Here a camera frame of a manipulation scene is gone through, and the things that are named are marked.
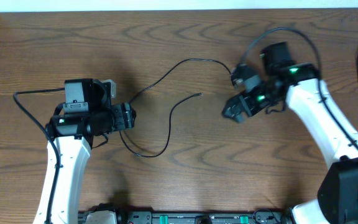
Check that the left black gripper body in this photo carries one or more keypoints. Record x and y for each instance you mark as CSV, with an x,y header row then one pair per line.
x,y
122,118

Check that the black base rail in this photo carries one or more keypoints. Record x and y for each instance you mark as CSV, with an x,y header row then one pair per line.
x,y
110,213

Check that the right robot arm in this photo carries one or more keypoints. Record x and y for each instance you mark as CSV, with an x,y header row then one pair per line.
x,y
302,90

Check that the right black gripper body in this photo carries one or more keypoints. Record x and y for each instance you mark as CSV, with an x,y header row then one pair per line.
x,y
255,100

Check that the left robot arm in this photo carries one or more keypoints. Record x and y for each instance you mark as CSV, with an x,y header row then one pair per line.
x,y
86,113

